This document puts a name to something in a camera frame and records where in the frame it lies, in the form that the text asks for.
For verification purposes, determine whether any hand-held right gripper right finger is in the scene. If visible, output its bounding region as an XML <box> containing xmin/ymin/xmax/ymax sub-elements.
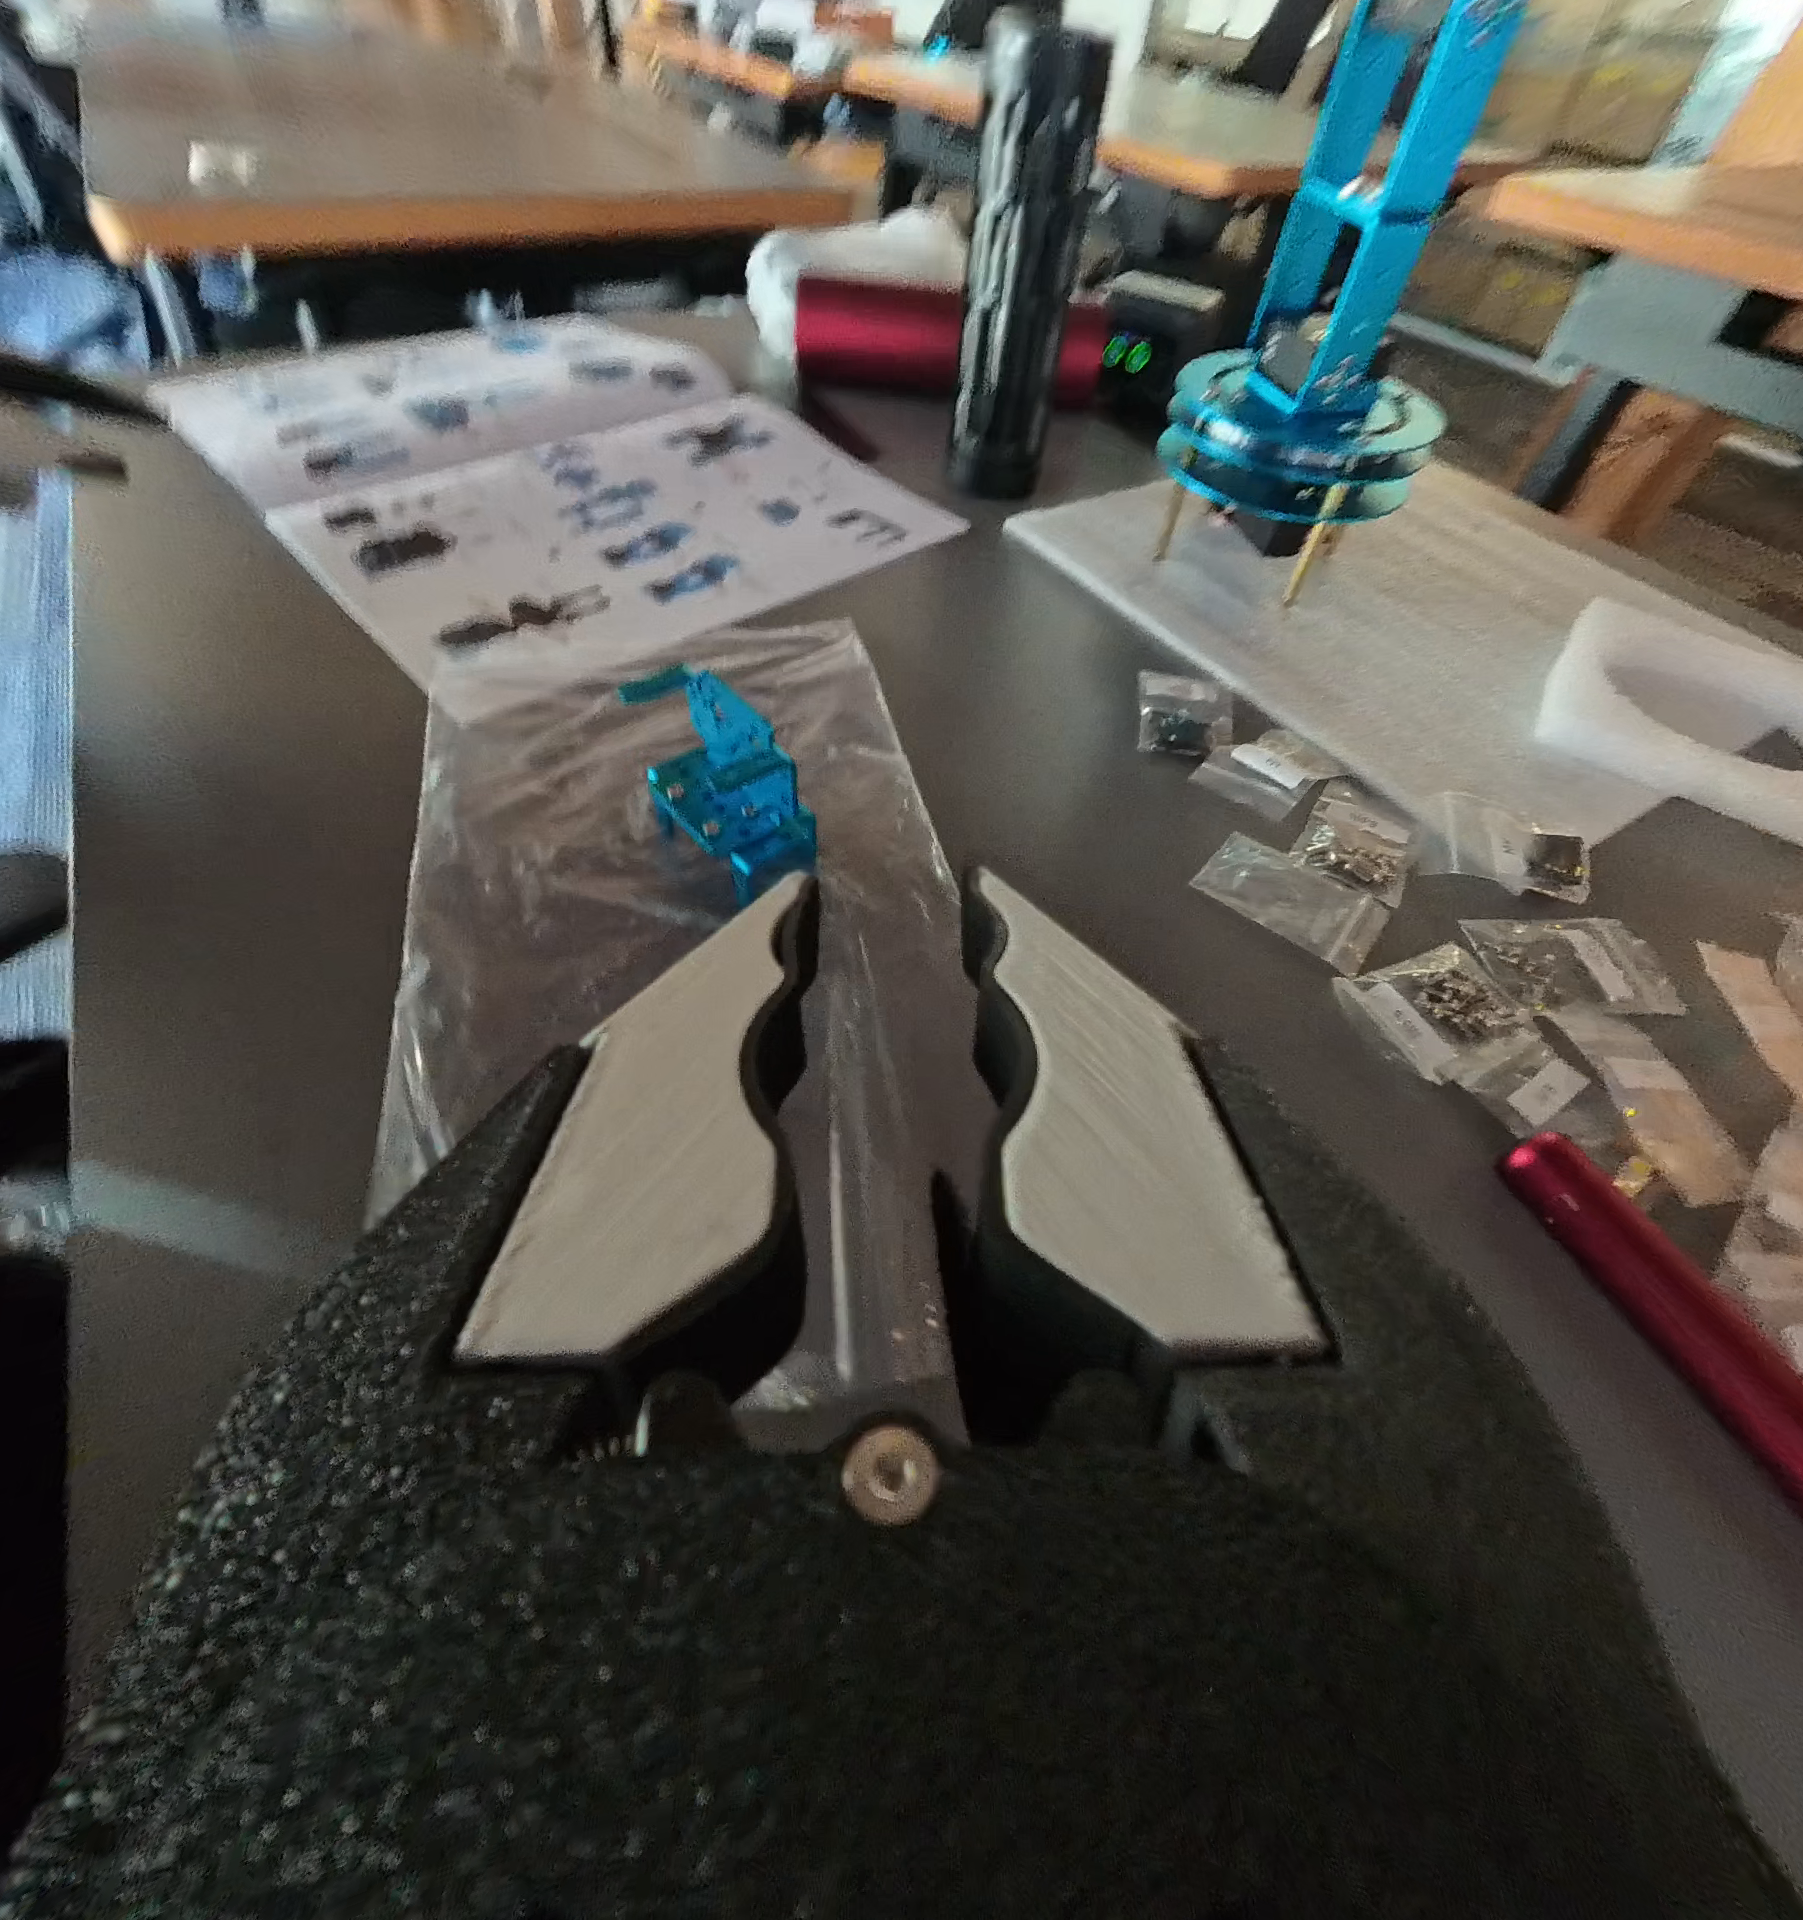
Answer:
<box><xmin>957</xmin><ymin>863</ymin><xmax>1330</xmax><ymax>1369</ymax></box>

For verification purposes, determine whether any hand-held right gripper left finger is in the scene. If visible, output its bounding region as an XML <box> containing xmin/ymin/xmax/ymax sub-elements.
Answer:
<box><xmin>451</xmin><ymin>871</ymin><xmax>823</xmax><ymax>1371</ymax></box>

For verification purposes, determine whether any blue metal bracket assembly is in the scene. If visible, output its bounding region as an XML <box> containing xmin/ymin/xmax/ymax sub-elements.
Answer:
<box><xmin>615</xmin><ymin>662</ymin><xmax>820</xmax><ymax>910</ymax></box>

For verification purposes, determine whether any pile of small screw bags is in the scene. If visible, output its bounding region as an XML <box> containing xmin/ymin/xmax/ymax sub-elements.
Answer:
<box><xmin>1138</xmin><ymin>668</ymin><xmax>1803</xmax><ymax>1353</ymax></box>

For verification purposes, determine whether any clear plastic bag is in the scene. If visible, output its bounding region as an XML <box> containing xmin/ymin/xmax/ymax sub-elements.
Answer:
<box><xmin>366</xmin><ymin>616</ymin><xmax>965</xmax><ymax>1397</ymax></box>

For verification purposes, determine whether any white foam sheet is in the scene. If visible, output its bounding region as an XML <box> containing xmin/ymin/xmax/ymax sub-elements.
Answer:
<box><xmin>1002</xmin><ymin>466</ymin><xmax>1803</xmax><ymax>848</ymax></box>

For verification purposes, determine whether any white foam strip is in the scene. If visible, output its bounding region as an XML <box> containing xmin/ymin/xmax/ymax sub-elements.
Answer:
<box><xmin>1533</xmin><ymin>598</ymin><xmax>1803</xmax><ymax>875</ymax></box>

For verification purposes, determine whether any open instruction manual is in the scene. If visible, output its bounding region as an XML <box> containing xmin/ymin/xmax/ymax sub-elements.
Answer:
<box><xmin>147</xmin><ymin>312</ymin><xmax>973</xmax><ymax>671</ymax></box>

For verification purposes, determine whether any black device with green lights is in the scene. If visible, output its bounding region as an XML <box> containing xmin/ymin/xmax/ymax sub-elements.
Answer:
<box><xmin>1102</xmin><ymin>269</ymin><xmax>1234</xmax><ymax>413</ymax></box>

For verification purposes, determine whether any dark red case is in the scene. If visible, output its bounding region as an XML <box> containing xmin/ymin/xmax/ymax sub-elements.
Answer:
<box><xmin>794</xmin><ymin>269</ymin><xmax>1113</xmax><ymax>404</ymax></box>

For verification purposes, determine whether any white plastic wrap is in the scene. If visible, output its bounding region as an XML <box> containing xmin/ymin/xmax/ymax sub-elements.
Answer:
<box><xmin>746</xmin><ymin>206</ymin><xmax>979</xmax><ymax>362</ymax></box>

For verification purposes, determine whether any black tumbler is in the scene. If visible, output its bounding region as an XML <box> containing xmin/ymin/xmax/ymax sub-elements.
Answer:
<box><xmin>945</xmin><ymin>5</ymin><xmax>1117</xmax><ymax>500</ymax></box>

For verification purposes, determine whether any wooden table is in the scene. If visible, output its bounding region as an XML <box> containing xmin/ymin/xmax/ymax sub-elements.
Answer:
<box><xmin>75</xmin><ymin>16</ymin><xmax>861</xmax><ymax>269</ymax></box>
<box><xmin>630</xmin><ymin>31</ymin><xmax>1533</xmax><ymax>200</ymax></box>
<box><xmin>1486</xmin><ymin>31</ymin><xmax>1803</xmax><ymax>527</ymax></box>

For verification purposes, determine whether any red metal tool handle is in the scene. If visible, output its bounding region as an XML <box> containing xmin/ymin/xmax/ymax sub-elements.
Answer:
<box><xmin>1499</xmin><ymin>1134</ymin><xmax>1803</xmax><ymax>1577</ymax></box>

